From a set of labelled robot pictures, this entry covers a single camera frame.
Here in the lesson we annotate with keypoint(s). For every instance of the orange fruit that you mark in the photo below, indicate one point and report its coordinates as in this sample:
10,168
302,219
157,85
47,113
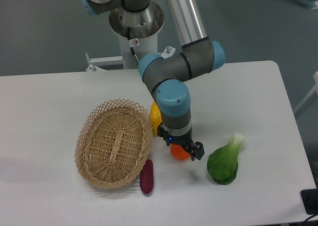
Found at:
178,152

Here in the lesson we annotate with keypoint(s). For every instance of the white furniture leg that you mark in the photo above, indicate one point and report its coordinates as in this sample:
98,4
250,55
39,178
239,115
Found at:
308,99

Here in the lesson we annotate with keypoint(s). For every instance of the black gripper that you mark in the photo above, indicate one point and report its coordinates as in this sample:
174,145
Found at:
195,149

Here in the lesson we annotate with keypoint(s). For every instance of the woven wicker basket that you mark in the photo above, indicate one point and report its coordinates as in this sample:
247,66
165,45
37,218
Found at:
114,144

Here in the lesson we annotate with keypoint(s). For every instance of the purple sweet potato toy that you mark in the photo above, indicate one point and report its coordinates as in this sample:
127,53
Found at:
147,177

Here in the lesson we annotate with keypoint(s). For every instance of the green bok choy toy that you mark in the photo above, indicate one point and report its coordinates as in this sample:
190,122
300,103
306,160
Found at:
222,164

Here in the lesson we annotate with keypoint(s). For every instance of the black device at edge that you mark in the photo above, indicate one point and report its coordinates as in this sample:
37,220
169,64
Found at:
310,200

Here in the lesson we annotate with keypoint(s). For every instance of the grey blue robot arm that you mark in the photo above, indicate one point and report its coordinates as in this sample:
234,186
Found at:
165,77

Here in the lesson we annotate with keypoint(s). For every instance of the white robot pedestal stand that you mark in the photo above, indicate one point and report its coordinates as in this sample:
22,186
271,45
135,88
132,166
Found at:
137,33

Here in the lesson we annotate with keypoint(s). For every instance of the yellow mango toy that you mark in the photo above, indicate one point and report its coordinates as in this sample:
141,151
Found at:
156,119

